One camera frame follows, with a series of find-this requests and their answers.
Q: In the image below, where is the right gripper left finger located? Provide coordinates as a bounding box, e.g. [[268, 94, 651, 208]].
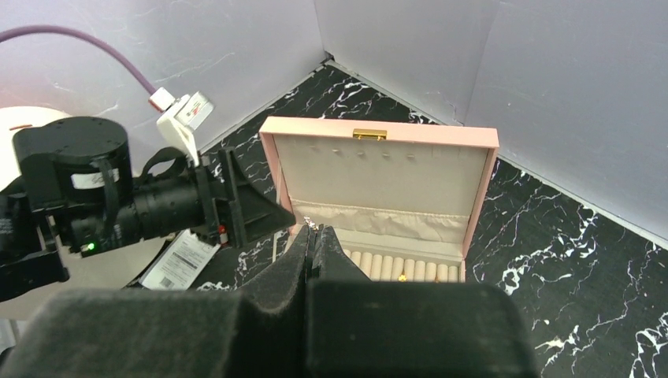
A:
[[1, 227, 316, 377]]

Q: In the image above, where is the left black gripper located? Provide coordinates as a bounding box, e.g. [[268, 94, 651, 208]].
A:
[[12, 117, 295, 256]]

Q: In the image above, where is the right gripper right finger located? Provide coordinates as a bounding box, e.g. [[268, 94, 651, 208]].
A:
[[307, 226, 538, 377]]

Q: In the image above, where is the pink jewelry box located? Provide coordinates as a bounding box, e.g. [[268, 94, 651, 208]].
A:
[[259, 117, 499, 283]]

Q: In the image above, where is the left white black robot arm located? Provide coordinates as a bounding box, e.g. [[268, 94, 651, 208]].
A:
[[1, 117, 295, 301]]

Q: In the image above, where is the white cylindrical bucket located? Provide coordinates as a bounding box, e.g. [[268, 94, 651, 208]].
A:
[[0, 106, 173, 322]]

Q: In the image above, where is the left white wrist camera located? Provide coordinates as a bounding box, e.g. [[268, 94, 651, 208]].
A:
[[149, 87, 215, 166]]

